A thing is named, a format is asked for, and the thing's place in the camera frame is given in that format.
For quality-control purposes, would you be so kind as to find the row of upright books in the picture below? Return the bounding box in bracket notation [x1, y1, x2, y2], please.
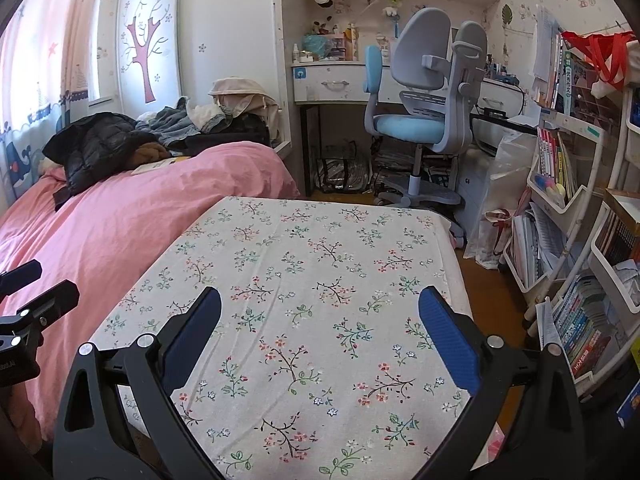
[531, 4, 582, 117]

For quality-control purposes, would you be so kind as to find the patterned curtain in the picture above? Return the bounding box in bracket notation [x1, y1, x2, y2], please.
[0, 0, 122, 202]

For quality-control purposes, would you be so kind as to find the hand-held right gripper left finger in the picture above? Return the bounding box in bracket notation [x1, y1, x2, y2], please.
[51, 286, 223, 480]

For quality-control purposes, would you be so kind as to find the black puffer jacket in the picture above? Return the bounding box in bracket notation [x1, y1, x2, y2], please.
[42, 111, 157, 197]

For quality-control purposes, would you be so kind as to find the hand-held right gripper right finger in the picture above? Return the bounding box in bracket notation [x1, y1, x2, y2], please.
[417, 284, 587, 480]

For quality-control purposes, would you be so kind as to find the pink blanket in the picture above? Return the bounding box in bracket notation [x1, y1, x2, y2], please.
[0, 141, 302, 442]

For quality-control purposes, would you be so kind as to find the beige garment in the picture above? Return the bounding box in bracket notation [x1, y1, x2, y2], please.
[207, 77, 282, 127]

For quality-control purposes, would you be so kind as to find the black bag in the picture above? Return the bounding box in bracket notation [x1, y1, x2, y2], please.
[314, 141, 374, 194]

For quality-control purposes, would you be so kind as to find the hanging plush toy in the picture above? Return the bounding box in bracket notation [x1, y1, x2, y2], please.
[381, 0, 404, 37]

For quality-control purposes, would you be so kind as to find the floral tablecloth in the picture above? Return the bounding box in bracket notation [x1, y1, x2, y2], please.
[92, 196, 477, 480]

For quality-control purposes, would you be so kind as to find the row of red-spined books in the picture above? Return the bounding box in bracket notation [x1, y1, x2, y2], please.
[536, 127, 577, 197]

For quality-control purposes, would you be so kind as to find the red bag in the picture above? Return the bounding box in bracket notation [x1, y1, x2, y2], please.
[560, 30, 640, 99]

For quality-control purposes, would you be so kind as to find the yellow book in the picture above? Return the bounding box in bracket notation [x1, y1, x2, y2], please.
[130, 156, 193, 177]

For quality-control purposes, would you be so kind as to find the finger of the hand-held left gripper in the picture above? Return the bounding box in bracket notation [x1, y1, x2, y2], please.
[0, 259, 42, 297]
[0, 280, 81, 357]

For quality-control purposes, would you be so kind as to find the white book rack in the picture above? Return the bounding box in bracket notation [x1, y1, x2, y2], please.
[501, 74, 640, 398]

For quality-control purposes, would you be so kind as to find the white desk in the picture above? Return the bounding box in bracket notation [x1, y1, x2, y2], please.
[291, 57, 542, 162]

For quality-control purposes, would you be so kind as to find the white desk drawer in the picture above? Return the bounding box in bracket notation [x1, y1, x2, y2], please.
[293, 64, 374, 104]

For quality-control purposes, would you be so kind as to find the denim clothing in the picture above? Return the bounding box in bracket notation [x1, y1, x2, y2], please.
[136, 97, 234, 147]

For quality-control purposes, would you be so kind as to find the brown cloth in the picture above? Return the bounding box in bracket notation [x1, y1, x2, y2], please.
[127, 142, 172, 169]

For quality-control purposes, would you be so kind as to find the grey and blue desk chair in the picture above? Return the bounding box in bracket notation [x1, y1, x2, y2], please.
[363, 7, 489, 209]

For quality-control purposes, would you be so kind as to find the clear plastic bag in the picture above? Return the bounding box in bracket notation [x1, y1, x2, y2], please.
[474, 127, 539, 269]

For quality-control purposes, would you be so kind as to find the stack of blue books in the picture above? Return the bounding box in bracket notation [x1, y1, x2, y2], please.
[549, 274, 627, 382]

